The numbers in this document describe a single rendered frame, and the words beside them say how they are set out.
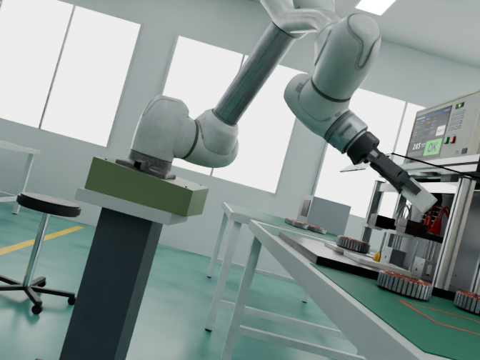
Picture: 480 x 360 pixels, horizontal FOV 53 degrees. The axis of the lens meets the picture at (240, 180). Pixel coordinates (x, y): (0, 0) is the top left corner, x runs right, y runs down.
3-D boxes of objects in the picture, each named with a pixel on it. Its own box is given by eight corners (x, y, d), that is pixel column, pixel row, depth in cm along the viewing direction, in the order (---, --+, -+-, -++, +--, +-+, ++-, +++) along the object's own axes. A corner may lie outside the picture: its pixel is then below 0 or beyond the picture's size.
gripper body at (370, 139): (346, 156, 114) (376, 183, 111) (343, 150, 106) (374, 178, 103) (368, 133, 113) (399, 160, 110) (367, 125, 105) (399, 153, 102)
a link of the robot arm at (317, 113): (315, 148, 112) (338, 109, 102) (270, 106, 116) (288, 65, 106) (342, 131, 118) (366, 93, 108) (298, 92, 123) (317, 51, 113)
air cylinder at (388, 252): (388, 263, 158) (392, 248, 158) (380, 260, 165) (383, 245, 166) (402, 268, 158) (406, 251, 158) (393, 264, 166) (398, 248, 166)
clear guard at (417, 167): (365, 169, 119) (371, 146, 119) (338, 172, 143) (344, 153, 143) (487, 203, 120) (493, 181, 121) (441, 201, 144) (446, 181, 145)
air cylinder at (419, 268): (420, 278, 134) (425, 258, 134) (408, 273, 141) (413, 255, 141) (436, 282, 134) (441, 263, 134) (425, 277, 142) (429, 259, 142)
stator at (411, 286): (374, 287, 99) (379, 270, 99) (376, 282, 110) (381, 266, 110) (431, 305, 96) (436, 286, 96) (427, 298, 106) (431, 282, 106)
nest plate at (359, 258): (358, 262, 129) (359, 258, 129) (343, 254, 144) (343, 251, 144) (411, 276, 130) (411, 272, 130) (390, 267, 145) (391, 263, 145)
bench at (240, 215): (198, 331, 289) (231, 211, 292) (203, 274, 474) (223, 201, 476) (370, 374, 296) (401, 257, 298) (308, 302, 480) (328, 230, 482)
